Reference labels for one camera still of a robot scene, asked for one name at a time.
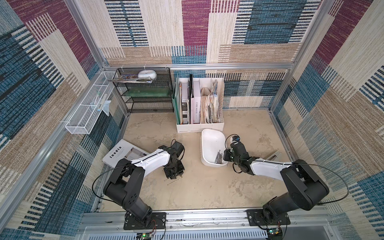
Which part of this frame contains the steel nail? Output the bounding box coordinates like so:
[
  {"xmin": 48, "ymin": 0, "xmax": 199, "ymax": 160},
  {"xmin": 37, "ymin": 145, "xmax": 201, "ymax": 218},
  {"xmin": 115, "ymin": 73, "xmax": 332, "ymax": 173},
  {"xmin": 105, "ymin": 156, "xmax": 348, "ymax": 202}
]
[{"xmin": 215, "ymin": 150, "xmax": 223, "ymax": 165}]

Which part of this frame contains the white plastic storage box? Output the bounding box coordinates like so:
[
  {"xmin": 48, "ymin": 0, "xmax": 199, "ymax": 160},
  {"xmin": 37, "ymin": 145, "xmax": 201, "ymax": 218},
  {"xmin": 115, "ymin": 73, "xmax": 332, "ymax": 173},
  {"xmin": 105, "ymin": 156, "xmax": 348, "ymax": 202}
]
[{"xmin": 201, "ymin": 129, "xmax": 228, "ymax": 168}]

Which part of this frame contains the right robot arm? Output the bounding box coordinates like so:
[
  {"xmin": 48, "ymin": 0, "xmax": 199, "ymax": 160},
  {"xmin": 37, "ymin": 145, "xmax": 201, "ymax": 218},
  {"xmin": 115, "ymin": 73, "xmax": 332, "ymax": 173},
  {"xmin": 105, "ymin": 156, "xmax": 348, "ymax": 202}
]
[{"xmin": 224, "ymin": 134, "xmax": 330, "ymax": 224}]

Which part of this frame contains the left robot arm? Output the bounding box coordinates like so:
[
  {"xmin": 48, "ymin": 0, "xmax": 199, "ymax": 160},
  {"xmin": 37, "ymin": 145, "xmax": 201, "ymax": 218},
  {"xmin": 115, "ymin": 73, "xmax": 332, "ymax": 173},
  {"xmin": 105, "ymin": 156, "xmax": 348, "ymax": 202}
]
[{"xmin": 103, "ymin": 140, "xmax": 185, "ymax": 225}]

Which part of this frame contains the white magazine on table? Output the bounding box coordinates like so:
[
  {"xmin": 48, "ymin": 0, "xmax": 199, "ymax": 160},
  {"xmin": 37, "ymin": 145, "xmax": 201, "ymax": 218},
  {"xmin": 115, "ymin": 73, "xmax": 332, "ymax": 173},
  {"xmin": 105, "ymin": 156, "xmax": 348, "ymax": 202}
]
[{"xmin": 102, "ymin": 139, "xmax": 149, "ymax": 168}]

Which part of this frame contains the white perforated file organizer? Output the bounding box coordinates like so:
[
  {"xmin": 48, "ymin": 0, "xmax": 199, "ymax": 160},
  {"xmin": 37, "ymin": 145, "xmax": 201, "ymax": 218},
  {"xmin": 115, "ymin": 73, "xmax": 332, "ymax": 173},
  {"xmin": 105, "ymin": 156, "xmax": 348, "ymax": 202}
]
[{"xmin": 177, "ymin": 75, "xmax": 225, "ymax": 133}]

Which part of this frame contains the green folder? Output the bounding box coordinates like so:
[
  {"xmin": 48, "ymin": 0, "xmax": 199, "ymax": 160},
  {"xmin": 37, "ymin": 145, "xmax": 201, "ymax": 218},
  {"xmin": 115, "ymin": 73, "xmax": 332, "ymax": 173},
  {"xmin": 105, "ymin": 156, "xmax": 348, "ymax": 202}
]
[{"xmin": 172, "ymin": 78, "xmax": 181, "ymax": 125}]

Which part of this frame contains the white round device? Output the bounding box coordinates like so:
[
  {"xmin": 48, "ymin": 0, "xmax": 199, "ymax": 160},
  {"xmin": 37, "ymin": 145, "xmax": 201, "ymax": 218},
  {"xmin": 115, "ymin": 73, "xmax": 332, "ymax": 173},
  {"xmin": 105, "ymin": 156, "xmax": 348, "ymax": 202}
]
[{"xmin": 138, "ymin": 70, "xmax": 157, "ymax": 81}]

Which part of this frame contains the black tool handle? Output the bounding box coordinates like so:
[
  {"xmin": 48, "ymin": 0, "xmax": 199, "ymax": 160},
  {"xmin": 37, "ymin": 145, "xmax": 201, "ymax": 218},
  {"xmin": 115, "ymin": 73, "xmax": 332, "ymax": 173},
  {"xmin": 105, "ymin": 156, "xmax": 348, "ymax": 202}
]
[{"xmin": 266, "ymin": 151, "xmax": 282, "ymax": 162}]

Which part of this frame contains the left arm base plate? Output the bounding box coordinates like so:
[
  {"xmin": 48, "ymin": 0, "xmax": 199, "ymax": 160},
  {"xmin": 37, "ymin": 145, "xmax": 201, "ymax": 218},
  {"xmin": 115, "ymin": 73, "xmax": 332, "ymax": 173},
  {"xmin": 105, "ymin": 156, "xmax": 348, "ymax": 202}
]
[{"xmin": 123, "ymin": 212, "xmax": 167, "ymax": 231}]

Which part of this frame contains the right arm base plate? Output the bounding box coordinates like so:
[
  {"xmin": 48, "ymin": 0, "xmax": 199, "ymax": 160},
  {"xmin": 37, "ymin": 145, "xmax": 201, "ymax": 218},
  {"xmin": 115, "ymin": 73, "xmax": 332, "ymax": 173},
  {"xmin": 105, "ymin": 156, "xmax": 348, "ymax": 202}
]
[{"xmin": 246, "ymin": 208, "xmax": 291, "ymax": 227}]

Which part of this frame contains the black wire shelf rack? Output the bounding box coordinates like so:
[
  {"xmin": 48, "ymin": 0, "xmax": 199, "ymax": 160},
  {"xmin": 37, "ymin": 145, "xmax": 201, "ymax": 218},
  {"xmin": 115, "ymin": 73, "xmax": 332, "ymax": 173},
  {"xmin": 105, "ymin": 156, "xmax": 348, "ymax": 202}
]
[{"xmin": 112, "ymin": 67, "xmax": 174, "ymax": 114}]

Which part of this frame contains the white wire wall basket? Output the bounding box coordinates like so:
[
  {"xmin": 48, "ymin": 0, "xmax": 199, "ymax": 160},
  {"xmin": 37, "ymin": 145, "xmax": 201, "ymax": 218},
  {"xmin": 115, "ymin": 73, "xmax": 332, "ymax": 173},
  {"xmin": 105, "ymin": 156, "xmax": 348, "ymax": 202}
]
[{"xmin": 65, "ymin": 71, "xmax": 115, "ymax": 135}]

